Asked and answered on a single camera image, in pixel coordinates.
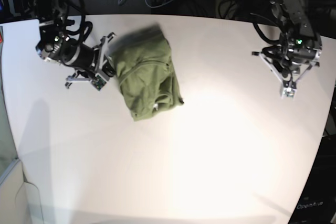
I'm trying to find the black OpenArm base box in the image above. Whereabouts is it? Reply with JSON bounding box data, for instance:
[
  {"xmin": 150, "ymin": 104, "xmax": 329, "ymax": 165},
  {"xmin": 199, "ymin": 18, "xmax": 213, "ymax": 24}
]
[{"xmin": 289, "ymin": 137, "xmax": 335, "ymax": 223}]

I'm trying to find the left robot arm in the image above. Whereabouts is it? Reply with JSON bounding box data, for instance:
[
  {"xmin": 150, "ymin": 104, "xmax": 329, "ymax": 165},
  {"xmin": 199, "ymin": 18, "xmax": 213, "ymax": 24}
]
[{"xmin": 252, "ymin": 0, "xmax": 322, "ymax": 98}]

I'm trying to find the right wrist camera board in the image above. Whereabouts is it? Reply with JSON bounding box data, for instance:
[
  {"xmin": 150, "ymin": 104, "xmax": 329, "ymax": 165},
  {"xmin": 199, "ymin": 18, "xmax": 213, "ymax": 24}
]
[{"xmin": 91, "ymin": 74, "xmax": 110, "ymax": 91}]

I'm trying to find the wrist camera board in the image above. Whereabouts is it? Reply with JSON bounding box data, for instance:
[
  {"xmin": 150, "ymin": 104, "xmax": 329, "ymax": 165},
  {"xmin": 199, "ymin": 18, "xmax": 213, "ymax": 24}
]
[
  {"xmin": 280, "ymin": 86, "xmax": 297, "ymax": 99},
  {"xmin": 91, "ymin": 74, "xmax": 110, "ymax": 91}
]

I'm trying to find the green T-shirt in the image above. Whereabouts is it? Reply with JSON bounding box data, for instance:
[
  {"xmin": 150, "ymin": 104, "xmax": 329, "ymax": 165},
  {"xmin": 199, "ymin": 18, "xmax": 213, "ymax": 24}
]
[{"xmin": 107, "ymin": 24, "xmax": 184, "ymax": 121}]

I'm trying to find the white side cabinet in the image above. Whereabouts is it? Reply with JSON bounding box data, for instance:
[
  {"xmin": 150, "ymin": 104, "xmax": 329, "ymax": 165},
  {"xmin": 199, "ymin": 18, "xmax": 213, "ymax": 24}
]
[{"xmin": 1, "ymin": 159, "xmax": 44, "ymax": 223}]

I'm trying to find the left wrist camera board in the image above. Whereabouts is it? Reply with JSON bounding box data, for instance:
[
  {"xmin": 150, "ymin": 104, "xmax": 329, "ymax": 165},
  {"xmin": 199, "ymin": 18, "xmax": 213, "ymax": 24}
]
[{"xmin": 280, "ymin": 86, "xmax": 297, "ymax": 99}]

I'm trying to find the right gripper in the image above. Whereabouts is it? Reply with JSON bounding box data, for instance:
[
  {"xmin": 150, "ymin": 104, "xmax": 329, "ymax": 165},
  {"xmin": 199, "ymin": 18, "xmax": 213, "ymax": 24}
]
[{"xmin": 64, "ymin": 33, "xmax": 116, "ymax": 89}]

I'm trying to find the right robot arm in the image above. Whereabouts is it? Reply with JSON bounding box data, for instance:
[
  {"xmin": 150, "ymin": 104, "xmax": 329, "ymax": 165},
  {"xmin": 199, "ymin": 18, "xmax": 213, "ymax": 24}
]
[{"xmin": 33, "ymin": 0, "xmax": 116, "ymax": 91}]

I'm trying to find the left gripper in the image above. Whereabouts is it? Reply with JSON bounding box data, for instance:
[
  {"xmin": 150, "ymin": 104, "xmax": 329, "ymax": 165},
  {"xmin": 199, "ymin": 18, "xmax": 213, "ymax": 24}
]
[{"xmin": 251, "ymin": 49, "xmax": 320, "ymax": 90}]

